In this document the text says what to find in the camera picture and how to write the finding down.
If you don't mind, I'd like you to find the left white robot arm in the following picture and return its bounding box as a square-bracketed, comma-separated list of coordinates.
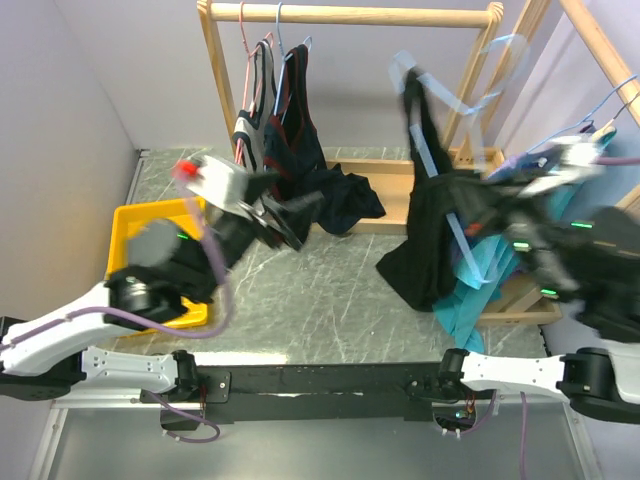
[1, 192, 323, 402]

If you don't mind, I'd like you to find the white grey tank top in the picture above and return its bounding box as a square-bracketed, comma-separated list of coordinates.
[232, 40, 277, 219]

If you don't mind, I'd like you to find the purple shirt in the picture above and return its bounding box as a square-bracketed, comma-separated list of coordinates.
[450, 132, 603, 290]

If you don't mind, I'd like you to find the blue wire hanger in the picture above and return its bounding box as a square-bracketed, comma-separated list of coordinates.
[389, 34, 530, 289]

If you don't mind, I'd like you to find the blue hanger with navy top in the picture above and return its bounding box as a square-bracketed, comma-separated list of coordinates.
[273, 1, 290, 116]

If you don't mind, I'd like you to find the turquoise shirt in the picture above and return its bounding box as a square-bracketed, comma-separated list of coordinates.
[431, 126, 616, 354]

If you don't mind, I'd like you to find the black tank top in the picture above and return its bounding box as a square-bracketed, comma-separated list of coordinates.
[376, 67, 472, 312]

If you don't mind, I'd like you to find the pink wire hanger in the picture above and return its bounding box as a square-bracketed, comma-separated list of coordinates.
[233, 1, 275, 171]

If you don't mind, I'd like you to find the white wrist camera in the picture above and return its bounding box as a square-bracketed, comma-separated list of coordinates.
[173, 155, 249, 216]
[518, 137, 604, 198]

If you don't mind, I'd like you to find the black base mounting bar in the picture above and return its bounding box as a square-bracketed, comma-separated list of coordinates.
[139, 362, 501, 424]

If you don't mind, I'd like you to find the wooden clothes rack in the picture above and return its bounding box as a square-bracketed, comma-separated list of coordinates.
[419, 1, 639, 335]
[197, 1, 504, 234]

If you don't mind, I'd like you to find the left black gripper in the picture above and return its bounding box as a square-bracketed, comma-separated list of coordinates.
[186, 172, 324, 304]

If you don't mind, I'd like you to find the yellow plastic tray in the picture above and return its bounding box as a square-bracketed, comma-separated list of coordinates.
[106, 199, 215, 329]

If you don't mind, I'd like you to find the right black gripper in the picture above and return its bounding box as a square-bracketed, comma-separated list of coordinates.
[438, 162, 559, 296]

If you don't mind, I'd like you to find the blue hanger on right rack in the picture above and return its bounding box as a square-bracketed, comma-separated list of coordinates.
[526, 74, 638, 154]

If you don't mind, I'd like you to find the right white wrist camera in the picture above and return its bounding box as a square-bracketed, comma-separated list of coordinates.
[518, 137, 604, 198]

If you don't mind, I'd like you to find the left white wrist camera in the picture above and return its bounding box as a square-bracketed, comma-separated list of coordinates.
[173, 155, 249, 216]

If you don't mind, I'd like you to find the wooden hanger on right rack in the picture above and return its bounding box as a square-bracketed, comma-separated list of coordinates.
[588, 119, 617, 148]

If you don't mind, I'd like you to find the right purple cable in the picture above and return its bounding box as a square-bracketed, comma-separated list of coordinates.
[459, 154, 640, 480]

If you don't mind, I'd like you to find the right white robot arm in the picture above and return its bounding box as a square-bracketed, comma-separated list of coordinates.
[437, 177, 639, 424]

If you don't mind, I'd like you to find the navy red-trimmed tank top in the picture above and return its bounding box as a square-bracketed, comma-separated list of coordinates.
[264, 44, 386, 235]

